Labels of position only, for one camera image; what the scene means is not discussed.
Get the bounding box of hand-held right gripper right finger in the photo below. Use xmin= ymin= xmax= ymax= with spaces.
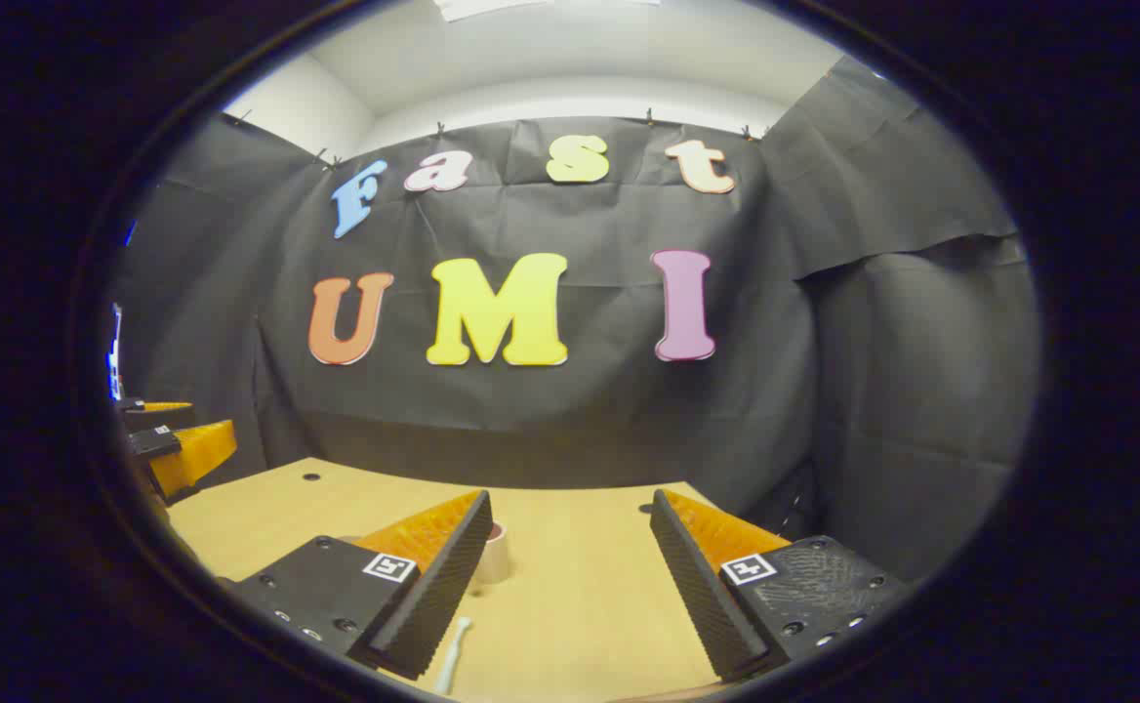
xmin=650 ymin=487 xmax=913 ymax=683

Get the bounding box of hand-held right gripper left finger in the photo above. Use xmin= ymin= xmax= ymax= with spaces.
xmin=228 ymin=488 xmax=496 ymax=682

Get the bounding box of beige cup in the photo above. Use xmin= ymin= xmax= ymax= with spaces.
xmin=472 ymin=519 xmax=511 ymax=587

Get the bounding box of white toothbrush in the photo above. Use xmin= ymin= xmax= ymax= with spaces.
xmin=432 ymin=615 xmax=474 ymax=697

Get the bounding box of wooden desktop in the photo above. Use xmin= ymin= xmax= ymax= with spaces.
xmin=165 ymin=457 xmax=795 ymax=703

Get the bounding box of computer monitor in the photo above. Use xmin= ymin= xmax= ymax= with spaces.
xmin=105 ymin=303 xmax=125 ymax=401

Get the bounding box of black backdrop cloth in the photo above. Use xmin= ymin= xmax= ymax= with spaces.
xmin=106 ymin=54 xmax=1044 ymax=587

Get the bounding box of white ceiling light panel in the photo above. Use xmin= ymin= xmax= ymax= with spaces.
xmin=433 ymin=0 xmax=556 ymax=22

